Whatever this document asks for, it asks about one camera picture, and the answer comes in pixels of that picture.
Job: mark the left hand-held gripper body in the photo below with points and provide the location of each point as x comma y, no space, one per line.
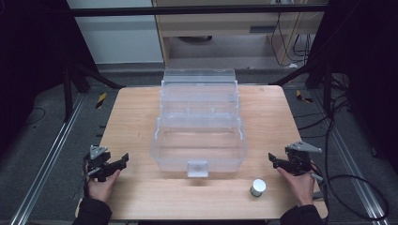
97,157

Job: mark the person's left hand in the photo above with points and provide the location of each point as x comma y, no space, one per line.
101,187

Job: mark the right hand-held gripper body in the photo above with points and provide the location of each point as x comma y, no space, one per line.
299,157

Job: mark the aluminium floor rail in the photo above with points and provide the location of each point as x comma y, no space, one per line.
47,159
353,162

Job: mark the person's right hand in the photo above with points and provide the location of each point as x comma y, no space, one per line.
298,187

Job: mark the light wooden desk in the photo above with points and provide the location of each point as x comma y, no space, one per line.
231,28

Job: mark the black metal stand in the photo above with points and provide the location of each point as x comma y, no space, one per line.
319,78
70,90

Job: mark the black horizontal frame bar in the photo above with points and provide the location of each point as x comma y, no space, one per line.
187,11

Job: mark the small silver cylindrical can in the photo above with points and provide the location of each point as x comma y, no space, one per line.
258,187

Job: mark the clear plastic storage box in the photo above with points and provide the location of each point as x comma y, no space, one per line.
199,131

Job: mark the yellow black striped tape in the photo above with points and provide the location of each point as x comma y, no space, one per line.
101,100
303,97

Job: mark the black curtain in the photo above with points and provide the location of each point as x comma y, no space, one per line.
31,62
369,72

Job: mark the white cabinet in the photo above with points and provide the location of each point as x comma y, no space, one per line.
119,31

